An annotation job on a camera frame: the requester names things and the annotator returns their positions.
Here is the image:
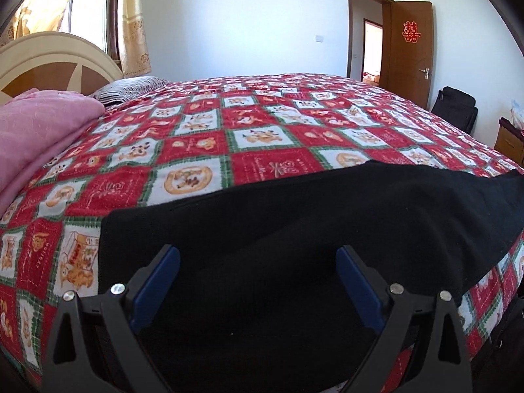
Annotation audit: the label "pink blanket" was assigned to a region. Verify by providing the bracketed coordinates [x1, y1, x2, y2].
[0, 89, 106, 214]

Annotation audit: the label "red paper door decoration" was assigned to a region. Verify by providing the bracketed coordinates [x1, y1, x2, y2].
[402, 20, 421, 44]

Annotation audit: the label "beige patterned curtain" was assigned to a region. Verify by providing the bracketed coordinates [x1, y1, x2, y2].
[118, 0, 153, 78]

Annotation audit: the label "red checkered printed bedspread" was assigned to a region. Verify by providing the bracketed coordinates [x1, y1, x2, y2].
[0, 74, 524, 393]

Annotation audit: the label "wooden nightstand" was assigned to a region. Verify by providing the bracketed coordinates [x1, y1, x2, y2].
[493, 117, 524, 167]

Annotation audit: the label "clear plastic bag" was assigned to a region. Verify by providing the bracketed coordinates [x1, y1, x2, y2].
[509, 98, 524, 132]

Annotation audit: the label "black suitcase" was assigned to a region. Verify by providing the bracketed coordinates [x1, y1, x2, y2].
[430, 86, 479, 134]

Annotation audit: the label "window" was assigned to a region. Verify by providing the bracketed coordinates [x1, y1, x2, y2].
[0, 0, 120, 61]

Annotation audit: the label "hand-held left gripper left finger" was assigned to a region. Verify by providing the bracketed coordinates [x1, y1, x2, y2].
[41, 244, 181, 393]

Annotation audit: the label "cream and wood headboard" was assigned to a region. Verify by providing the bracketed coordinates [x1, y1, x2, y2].
[0, 31, 124, 105]

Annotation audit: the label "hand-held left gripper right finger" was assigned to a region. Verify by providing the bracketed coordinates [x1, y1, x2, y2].
[335, 245, 474, 393]

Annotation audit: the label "brown wooden door frame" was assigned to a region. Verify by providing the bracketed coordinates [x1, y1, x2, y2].
[346, 0, 399, 89]

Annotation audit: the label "striped pillow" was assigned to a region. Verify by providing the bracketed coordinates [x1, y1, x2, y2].
[90, 76, 171, 105]

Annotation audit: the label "brown wooden door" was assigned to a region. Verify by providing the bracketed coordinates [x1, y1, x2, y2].
[379, 1, 434, 111]

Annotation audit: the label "black pants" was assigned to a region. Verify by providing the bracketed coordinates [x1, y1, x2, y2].
[98, 159, 524, 393]

